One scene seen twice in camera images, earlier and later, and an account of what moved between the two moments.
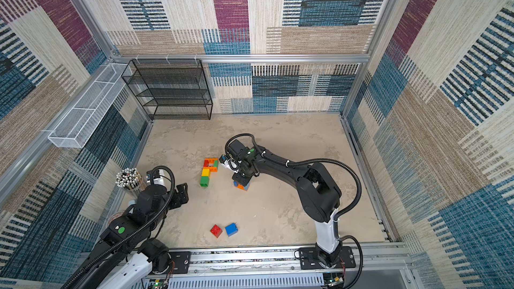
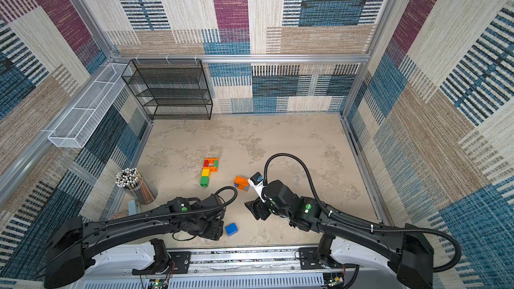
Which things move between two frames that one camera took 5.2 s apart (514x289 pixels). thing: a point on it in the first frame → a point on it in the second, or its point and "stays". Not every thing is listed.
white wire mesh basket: x=75 y=128 stays
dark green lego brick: x=204 y=181 stays
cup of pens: x=131 y=178 stays
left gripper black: x=177 y=202 → x=217 y=231
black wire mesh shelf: x=171 y=89 stays
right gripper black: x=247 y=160 → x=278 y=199
